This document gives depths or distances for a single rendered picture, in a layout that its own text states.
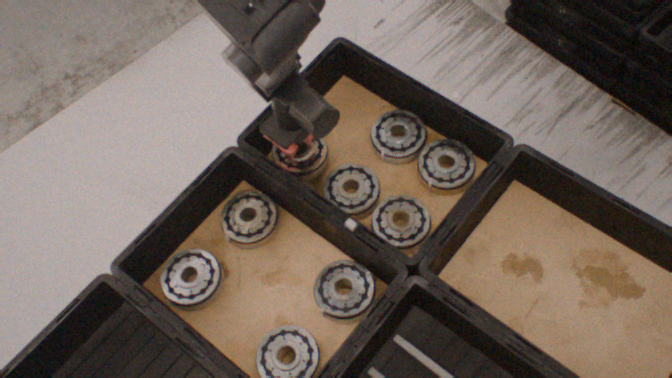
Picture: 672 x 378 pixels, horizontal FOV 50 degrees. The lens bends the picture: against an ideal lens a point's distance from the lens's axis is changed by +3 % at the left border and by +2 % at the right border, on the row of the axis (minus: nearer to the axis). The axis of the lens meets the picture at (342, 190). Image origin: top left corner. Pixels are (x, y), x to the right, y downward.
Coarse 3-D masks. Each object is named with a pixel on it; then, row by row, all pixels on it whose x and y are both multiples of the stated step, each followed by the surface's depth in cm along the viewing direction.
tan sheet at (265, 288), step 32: (288, 224) 129; (224, 256) 127; (256, 256) 126; (288, 256) 126; (320, 256) 125; (160, 288) 125; (224, 288) 124; (256, 288) 123; (288, 288) 123; (384, 288) 121; (192, 320) 122; (224, 320) 121; (256, 320) 121; (288, 320) 120; (320, 320) 120; (224, 352) 119; (288, 352) 118
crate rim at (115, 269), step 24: (216, 168) 124; (264, 168) 123; (192, 192) 122; (288, 192) 120; (168, 216) 120; (144, 240) 119; (360, 240) 116; (120, 264) 117; (168, 312) 112; (192, 336) 111; (216, 360) 108; (336, 360) 106
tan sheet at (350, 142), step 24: (336, 96) 141; (360, 96) 141; (360, 120) 138; (336, 144) 136; (360, 144) 135; (384, 168) 132; (408, 168) 132; (480, 168) 131; (384, 192) 130; (408, 192) 130; (432, 216) 127
